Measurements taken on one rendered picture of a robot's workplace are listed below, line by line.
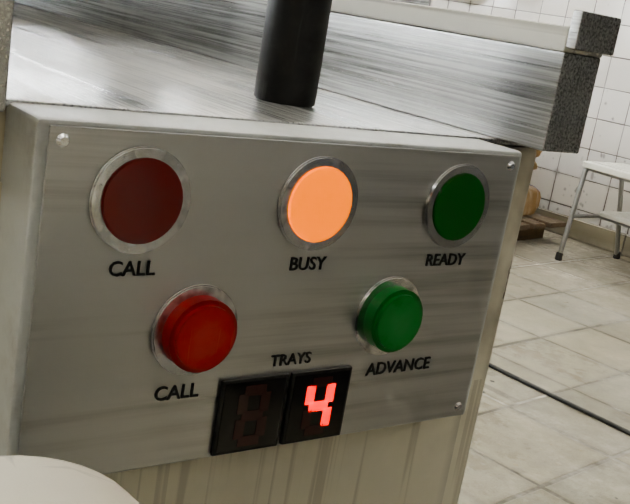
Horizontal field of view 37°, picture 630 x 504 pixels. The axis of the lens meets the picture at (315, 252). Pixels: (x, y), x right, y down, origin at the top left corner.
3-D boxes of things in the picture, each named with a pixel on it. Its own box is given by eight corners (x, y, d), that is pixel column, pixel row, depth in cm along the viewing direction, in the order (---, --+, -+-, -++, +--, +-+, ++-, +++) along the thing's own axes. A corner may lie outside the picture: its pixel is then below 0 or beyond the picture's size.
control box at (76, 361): (-25, 453, 37) (5, 100, 34) (423, 390, 52) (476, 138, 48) (5, 499, 34) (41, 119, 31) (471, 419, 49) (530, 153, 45)
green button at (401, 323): (347, 343, 43) (358, 281, 42) (396, 338, 45) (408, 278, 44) (368, 356, 42) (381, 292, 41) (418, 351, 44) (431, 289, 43)
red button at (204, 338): (148, 362, 37) (157, 289, 37) (214, 355, 39) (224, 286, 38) (166, 378, 36) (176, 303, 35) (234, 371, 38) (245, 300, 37)
